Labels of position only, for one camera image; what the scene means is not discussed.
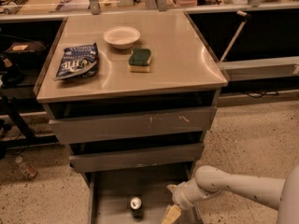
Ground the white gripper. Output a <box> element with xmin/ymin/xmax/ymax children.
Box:
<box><xmin>161</xmin><ymin>179</ymin><xmax>206</xmax><ymax>224</ymax></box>

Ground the green soda can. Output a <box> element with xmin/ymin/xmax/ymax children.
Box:
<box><xmin>129</xmin><ymin>196</ymin><xmax>143</xmax><ymax>218</ymax></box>

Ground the bottom grey drawer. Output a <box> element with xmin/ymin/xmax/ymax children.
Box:
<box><xmin>88</xmin><ymin>163</ymin><xmax>190</xmax><ymax>224</ymax></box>

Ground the grey drawer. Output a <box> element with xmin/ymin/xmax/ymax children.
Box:
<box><xmin>88</xmin><ymin>163</ymin><xmax>190</xmax><ymax>224</ymax></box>
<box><xmin>69</xmin><ymin>143</ymin><xmax>204</xmax><ymax>173</ymax></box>
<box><xmin>50</xmin><ymin>105</ymin><xmax>217</xmax><ymax>144</ymax></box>

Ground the middle grey drawer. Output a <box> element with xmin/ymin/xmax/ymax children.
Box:
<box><xmin>69</xmin><ymin>143</ymin><xmax>204</xmax><ymax>173</ymax></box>

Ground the top grey drawer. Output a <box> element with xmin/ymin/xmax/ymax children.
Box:
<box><xmin>50</xmin><ymin>105</ymin><xmax>217</xmax><ymax>144</ymax></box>

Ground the grey drawer cabinet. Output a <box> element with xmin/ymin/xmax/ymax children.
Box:
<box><xmin>34</xmin><ymin>10</ymin><xmax>231</xmax><ymax>224</ymax></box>

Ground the plastic bottle on floor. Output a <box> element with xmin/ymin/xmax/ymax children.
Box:
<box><xmin>15</xmin><ymin>156</ymin><xmax>37</xmax><ymax>179</ymax></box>

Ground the green yellow sponge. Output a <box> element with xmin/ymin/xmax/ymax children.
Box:
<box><xmin>128</xmin><ymin>49</ymin><xmax>152</xmax><ymax>73</ymax></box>

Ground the blue chip bag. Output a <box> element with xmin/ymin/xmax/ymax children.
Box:
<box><xmin>54</xmin><ymin>43</ymin><xmax>99</xmax><ymax>81</ymax></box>

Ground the white bowl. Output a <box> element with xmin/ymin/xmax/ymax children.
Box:
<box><xmin>103</xmin><ymin>26</ymin><xmax>140</xmax><ymax>49</ymax></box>

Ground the black equipment stand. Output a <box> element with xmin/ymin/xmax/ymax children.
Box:
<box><xmin>0</xmin><ymin>28</ymin><xmax>60</xmax><ymax>161</ymax></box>

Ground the black floor cable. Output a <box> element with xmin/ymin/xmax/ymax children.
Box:
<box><xmin>242</xmin><ymin>90</ymin><xmax>280</xmax><ymax>99</ymax></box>

